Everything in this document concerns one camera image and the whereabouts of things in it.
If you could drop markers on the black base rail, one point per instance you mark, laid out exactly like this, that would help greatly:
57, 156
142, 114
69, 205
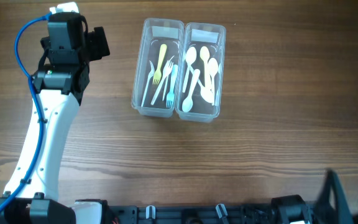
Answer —
220, 213

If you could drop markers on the yellow plastic spoon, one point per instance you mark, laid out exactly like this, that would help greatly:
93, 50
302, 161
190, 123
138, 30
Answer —
204, 55

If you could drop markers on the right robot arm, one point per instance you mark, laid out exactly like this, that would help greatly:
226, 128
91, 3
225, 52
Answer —
330, 207

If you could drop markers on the white fork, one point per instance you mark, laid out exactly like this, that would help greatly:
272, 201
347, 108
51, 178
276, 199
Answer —
157, 90
171, 95
166, 71

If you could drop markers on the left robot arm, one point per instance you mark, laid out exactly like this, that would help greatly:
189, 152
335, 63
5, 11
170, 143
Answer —
57, 87

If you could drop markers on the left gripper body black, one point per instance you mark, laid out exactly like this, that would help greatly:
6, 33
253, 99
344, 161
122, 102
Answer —
97, 46

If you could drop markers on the white fork diagonal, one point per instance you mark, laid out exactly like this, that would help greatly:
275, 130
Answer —
148, 84

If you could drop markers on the left clear plastic container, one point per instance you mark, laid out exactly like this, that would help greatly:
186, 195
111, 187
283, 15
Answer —
156, 32

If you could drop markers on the yellow plastic fork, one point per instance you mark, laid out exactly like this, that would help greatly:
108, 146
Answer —
158, 73

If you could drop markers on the clear plastic container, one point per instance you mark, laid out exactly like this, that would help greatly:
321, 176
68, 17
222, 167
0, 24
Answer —
214, 37
156, 32

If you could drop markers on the right clear plastic container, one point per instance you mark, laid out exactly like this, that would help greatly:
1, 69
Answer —
214, 37

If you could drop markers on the white plastic spoon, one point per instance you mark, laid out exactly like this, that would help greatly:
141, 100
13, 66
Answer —
188, 102
190, 59
205, 93
213, 69

